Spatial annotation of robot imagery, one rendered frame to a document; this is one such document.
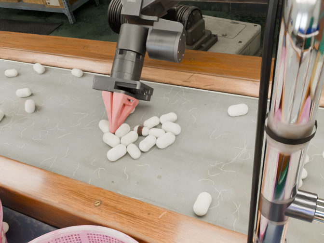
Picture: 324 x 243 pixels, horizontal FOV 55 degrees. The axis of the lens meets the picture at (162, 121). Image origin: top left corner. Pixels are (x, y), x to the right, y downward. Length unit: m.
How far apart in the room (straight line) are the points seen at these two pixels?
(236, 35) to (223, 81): 0.77
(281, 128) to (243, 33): 1.28
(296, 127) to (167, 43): 0.43
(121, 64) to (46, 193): 0.25
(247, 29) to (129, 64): 0.96
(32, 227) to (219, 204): 0.34
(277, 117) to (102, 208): 0.36
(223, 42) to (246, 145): 0.87
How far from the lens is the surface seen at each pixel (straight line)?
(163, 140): 0.55
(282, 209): 0.22
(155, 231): 0.45
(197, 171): 0.52
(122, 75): 0.58
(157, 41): 0.58
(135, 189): 0.52
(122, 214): 0.47
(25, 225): 0.64
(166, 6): 0.64
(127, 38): 0.60
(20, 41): 1.04
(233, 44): 1.36
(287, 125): 0.17
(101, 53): 0.84
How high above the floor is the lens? 1.15
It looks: 42 degrees down
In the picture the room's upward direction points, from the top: 11 degrees counter-clockwise
